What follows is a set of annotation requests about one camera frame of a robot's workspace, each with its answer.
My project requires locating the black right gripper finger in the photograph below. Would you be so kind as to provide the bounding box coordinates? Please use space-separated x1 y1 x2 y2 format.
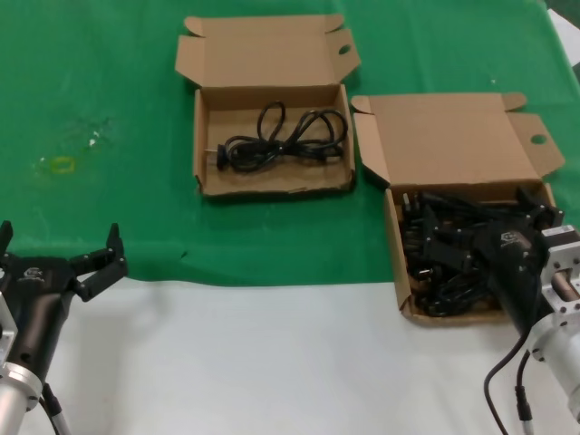
423 203 484 274
516 186 566 232

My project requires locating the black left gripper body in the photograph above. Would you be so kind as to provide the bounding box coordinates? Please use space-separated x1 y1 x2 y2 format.
0 255 82 380

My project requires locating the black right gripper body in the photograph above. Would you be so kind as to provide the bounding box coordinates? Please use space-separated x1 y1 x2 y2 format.
469 219 553 337

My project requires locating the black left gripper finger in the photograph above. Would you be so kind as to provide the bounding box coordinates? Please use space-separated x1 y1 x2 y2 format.
0 220 14 273
67 222 130 304

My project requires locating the black power cable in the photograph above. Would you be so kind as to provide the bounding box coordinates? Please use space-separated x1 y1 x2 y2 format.
206 101 350 173

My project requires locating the cardboard box with round hole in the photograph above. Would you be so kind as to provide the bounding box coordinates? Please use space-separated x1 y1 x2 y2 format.
351 92 567 328

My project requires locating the cardboard box with oval hole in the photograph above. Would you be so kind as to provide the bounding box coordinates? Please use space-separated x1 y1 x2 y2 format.
174 13 363 197

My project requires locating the white paper sheet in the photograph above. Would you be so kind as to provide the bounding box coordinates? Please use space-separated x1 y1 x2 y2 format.
546 7 580 64

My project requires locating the green table cloth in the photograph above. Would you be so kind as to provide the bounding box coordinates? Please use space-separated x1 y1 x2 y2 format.
0 0 580 291

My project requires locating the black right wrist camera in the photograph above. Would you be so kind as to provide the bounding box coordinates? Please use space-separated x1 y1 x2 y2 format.
543 225 580 248

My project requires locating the silver left wrist bracket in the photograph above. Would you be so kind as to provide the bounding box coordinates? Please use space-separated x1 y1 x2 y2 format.
0 289 20 363

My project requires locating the silver wrist bracket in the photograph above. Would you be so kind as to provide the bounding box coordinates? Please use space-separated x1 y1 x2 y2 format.
0 289 20 363
541 242 580 327

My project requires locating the silver right wrist bracket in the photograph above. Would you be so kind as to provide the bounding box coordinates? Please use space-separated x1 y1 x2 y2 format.
541 242 580 327

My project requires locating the pile of black power cables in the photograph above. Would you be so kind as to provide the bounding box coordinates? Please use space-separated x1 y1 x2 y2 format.
401 189 545 318

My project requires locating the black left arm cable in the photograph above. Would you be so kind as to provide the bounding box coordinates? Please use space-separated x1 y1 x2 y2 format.
38 382 72 435

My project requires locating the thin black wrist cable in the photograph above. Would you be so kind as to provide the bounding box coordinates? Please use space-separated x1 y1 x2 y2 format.
483 334 532 435

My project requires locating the black cable with silver connector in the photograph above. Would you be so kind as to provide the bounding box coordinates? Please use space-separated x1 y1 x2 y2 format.
514 351 537 435

